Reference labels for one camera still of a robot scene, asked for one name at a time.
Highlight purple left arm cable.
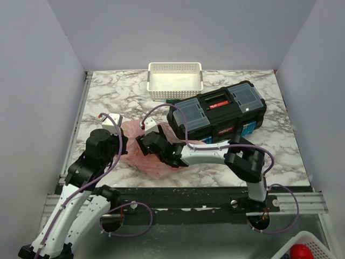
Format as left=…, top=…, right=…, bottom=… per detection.
left=33, top=112, right=154, bottom=259

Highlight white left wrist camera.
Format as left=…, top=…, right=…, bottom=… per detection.
left=101, top=113, right=123, bottom=135

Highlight white basket bottom right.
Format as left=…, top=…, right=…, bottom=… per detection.
left=268, top=231, right=336, bottom=258

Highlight black toolbox clear lids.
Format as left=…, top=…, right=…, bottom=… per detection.
left=167, top=80, right=267, bottom=144

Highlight pink plastic bag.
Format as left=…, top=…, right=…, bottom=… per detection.
left=118, top=120, right=189, bottom=180

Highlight green handled screwdriver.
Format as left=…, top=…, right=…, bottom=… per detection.
left=154, top=99, right=180, bottom=104

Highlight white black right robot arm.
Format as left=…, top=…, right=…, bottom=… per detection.
left=136, top=132, right=268, bottom=212

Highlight white perforated plastic basket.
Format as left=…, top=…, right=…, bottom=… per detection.
left=147, top=62, right=203, bottom=100

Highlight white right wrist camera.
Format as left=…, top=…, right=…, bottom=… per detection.
left=142, top=117, right=159, bottom=135

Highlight red ball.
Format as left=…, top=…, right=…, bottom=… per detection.
left=289, top=244, right=314, bottom=259

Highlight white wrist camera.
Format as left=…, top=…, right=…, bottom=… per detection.
left=142, top=117, right=159, bottom=135
left=101, top=113, right=123, bottom=135

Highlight aluminium rail left edge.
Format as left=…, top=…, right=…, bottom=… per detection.
left=58, top=71, right=93, bottom=184

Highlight aluminium rail front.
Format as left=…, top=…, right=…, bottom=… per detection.
left=268, top=192, right=329, bottom=215

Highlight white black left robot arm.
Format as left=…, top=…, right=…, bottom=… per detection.
left=18, top=127, right=128, bottom=258

